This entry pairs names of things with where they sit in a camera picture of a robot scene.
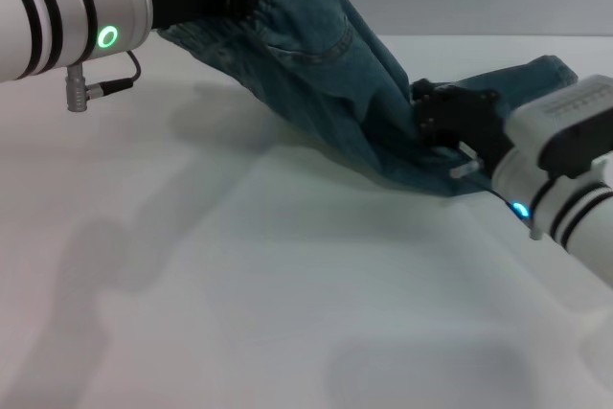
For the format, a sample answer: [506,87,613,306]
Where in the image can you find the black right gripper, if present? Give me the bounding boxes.
[410,78,517,176]

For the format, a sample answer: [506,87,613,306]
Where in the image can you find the blue denim shorts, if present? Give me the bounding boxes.
[156,0,581,199]

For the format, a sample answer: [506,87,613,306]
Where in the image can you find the left arm cable with connector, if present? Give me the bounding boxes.
[64,48,142,114]

